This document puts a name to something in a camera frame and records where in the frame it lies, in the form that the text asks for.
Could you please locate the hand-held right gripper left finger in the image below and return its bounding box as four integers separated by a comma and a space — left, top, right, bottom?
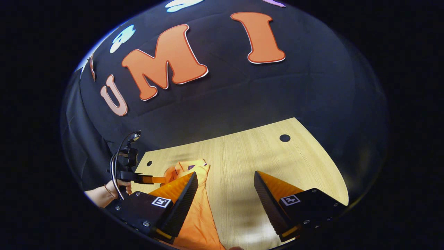
106, 172, 199, 243

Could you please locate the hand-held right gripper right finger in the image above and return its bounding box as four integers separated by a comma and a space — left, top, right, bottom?
254, 171, 347, 243

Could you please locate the orange T-shirt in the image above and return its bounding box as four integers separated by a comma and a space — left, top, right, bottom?
163, 159, 226, 250

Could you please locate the black backdrop cloth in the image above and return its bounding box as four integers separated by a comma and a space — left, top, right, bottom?
61, 0, 388, 202

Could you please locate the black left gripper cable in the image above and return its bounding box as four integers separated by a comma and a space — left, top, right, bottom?
110, 131, 141, 201

